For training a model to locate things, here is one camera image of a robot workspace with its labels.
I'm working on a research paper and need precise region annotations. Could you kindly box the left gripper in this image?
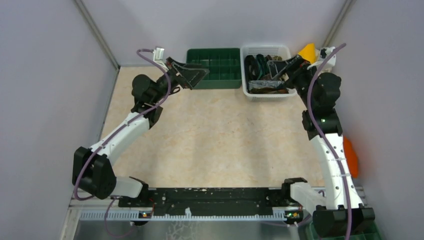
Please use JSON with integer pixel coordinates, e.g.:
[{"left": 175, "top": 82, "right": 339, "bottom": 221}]
[{"left": 151, "top": 57, "right": 210, "bottom": 105}]

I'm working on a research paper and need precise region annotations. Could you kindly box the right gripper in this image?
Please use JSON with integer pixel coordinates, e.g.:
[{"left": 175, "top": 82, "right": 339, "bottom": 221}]
[{"left": 266, "top": 54, "right": 321, "bottom": 110}]

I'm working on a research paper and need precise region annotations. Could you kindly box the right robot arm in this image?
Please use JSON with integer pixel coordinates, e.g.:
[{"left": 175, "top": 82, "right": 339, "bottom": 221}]
[{"left": 266, "top": 52, "right": 375, "bottom": 240}]

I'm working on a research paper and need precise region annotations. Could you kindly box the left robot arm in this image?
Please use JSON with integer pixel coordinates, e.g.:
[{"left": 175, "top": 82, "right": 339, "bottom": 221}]
[{"left": 72, "top": 57, "right": 210, "bottom": 207}]

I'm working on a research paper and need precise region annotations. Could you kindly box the brown patterned tie in basket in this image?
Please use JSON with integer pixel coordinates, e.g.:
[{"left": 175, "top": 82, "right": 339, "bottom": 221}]
[{"left": 247, "top": 80, "right": 289, "bottom": 94}]

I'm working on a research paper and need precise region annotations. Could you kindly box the teal tie in basket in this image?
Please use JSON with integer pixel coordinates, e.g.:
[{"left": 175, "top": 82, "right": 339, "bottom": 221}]
[{"left": 256, "top": 54, "right": 271, "bottom": 81}]

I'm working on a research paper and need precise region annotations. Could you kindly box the white plastic basket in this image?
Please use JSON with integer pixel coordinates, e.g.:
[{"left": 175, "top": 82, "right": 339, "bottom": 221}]
[{"left": 239, "top": 43, "right": 297, "bottom": 102}]

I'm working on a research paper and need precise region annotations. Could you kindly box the black tie in basket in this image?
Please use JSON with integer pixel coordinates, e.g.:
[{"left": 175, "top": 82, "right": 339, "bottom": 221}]
[{"left": 244, "top": 55, "right": 261, "bottom": 82}]

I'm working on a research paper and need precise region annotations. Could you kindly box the green divided organizer tray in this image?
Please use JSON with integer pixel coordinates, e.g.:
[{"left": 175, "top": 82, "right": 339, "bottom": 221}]
[{"left": 186, "top": 48, "right": 242, "bottom": 90}]

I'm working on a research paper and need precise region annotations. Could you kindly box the yellow cloth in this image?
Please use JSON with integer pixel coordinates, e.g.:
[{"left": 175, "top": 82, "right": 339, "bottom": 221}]
[{"left": 298, "top": 43, "right": 317, "bottom": 64}]

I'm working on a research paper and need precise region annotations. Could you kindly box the cream patterned cloth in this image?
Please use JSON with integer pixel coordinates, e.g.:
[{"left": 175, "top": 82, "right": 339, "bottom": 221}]
[{"left": 315, "top": 46, "right": 337, "bottom": 72}]

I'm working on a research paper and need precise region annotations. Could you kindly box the orange cloth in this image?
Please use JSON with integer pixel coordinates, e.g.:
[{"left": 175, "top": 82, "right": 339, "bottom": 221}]
[{"left": 343, "top": 136, "right": 359, "bottom": 179}]

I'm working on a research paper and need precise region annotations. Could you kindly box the green crate bottom right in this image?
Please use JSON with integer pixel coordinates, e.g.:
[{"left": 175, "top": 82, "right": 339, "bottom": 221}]
[{"left": 304, "top": 223, "right": 383, "bottom": 240}]

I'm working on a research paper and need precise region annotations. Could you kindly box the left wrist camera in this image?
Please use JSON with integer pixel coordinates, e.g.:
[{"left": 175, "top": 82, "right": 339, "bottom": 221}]
[{"left": 153, "top": 47, "right": 165, "bottom": 62}]

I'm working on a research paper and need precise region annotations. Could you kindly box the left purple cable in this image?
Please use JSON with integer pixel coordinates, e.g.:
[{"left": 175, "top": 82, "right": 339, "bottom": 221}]
[{"left": 72, "top": 48, "right": 172, "bottom": 202}]

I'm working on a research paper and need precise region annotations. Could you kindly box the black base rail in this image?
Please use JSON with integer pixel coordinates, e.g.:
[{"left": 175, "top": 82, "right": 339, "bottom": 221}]
[{"left": 118, "top": 187, "right": 301, "bottom": 217}]

